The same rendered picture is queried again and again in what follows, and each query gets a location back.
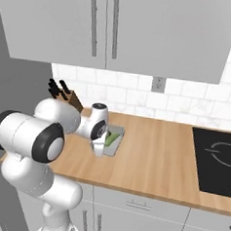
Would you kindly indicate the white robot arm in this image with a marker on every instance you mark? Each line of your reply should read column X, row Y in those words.
column 28, row 137

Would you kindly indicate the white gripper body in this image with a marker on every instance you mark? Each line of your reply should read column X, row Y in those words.
column 99, row 149

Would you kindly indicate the clear vegetable container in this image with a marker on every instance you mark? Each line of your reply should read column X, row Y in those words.
column 117, row 142

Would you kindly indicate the wooden knife block, black knives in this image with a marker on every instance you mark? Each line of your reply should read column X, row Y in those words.
column 73, row 100

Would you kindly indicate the grey fridge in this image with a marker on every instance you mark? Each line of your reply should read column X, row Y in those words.
column 15, row 87

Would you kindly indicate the green vegetable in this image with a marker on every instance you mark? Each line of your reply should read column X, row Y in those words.
column 111, row 138

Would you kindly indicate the grey wall cupboard door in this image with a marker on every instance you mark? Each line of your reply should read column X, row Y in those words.
column 172, row 33
column 46, row 21

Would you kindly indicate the grey wall socket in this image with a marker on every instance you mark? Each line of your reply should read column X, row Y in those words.
column 158, row 84

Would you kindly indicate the grey drawer front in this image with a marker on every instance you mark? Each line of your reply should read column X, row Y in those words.
column 160, row 207

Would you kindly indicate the grey base cupboard door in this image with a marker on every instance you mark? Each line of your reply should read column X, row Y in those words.
column 88, row 200
column 139, row 228

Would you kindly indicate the black hob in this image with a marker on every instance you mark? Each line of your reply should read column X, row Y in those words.
column 215, row 160

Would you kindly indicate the grey base cupboard front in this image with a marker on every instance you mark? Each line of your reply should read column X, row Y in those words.
column 210, row 230

